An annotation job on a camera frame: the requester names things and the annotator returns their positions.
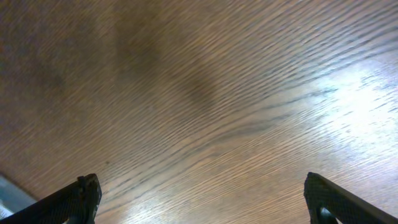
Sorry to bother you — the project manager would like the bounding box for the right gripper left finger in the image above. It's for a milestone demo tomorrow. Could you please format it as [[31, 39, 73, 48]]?
[[1, 174, 102, 224]]

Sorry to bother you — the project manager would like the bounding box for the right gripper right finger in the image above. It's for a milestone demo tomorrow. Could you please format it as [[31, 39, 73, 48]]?
[[304, 172, 397, 224]]

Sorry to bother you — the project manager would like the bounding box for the clear plastic container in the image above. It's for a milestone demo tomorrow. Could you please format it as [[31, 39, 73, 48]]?
[[0, 175, 37, 219]]

